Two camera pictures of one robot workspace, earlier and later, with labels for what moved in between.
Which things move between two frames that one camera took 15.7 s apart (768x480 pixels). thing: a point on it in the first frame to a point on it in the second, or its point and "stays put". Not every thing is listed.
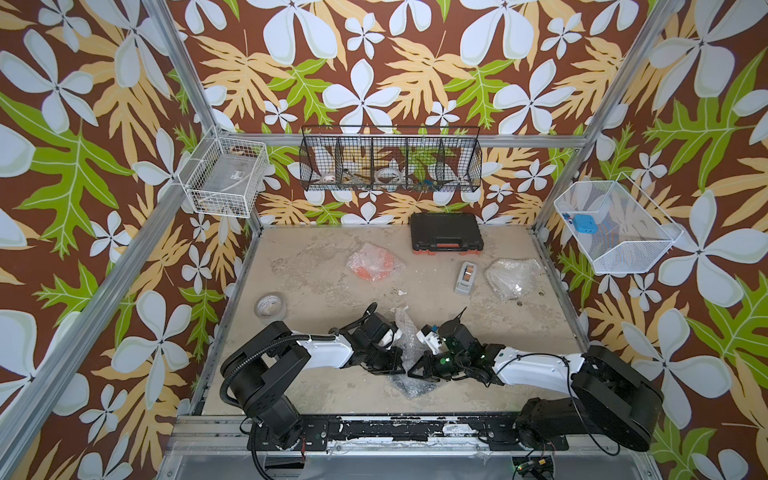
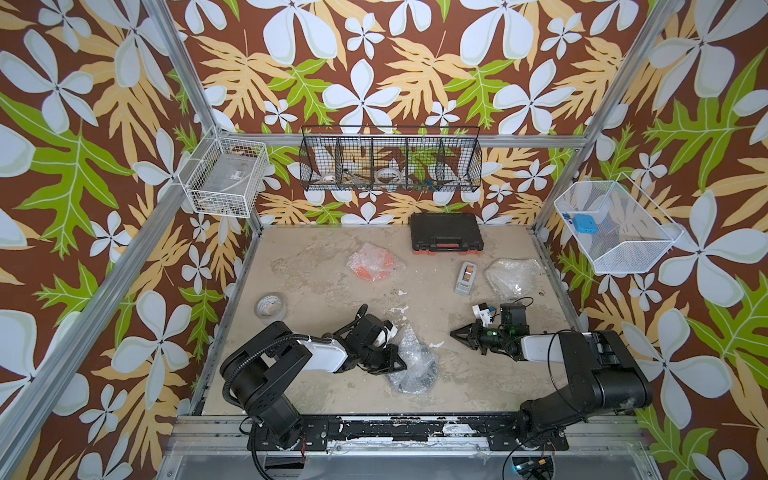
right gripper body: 438,366 to 496,337
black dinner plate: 411,387 stays put
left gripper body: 381,361 stays put
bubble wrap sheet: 511,277 stays put
